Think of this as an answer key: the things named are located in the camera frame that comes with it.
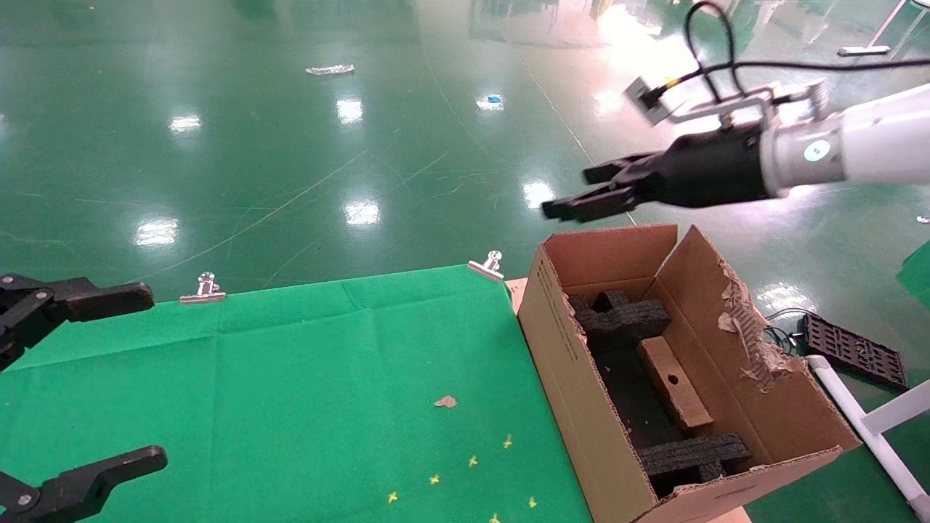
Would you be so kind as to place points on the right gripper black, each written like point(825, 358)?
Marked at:
point(712, 171)

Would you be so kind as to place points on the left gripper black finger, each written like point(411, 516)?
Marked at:
point(94, 479)
point(102, 299)

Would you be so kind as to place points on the small brown cardboard box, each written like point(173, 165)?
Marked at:
point(686, 403)

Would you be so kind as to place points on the large open cardboard carton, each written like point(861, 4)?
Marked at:
point(567, 378)

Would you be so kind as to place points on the small cardboard scrap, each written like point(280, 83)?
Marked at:
point(445, 401)

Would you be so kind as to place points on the silver binder clip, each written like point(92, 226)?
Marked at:
point(488, 266)
point(205, 289)

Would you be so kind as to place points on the black foam block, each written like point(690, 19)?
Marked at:
point(690, 457)
point(625, 319)

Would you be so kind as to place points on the green table cloth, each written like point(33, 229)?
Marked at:
point(254, 399)

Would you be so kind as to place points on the white plastic floor scrap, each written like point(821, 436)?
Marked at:
point(329, 70)

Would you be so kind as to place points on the white floor stand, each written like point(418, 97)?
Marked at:
point(864, 51)

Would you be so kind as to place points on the black plastic grid tray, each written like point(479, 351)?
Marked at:
point(854, 350)

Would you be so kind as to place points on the green cloth covered table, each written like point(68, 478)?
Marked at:
point(917, 276)

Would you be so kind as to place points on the gray wrist camera box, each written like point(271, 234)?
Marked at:
point(647, 98)

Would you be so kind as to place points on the gray metal camera bracket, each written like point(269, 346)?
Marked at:
point(719, 107)

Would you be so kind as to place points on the white tube frame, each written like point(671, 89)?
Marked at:
point(843, 385)

